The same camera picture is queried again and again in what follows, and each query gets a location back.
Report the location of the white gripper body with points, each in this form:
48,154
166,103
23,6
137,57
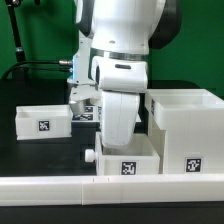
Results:
118,118

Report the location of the black camera stand pole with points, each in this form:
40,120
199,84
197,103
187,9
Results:
19,73

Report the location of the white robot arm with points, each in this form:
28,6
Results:
118,29

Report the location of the white front fence rail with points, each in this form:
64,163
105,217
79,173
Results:
92,190

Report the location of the white drawer box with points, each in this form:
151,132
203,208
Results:
140,158
43,122

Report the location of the white front drawer box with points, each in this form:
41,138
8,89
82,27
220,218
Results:
140,158

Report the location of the white drawer cabinet frame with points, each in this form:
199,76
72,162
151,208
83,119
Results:
186,128

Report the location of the white tag plate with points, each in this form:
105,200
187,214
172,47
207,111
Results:
92,114

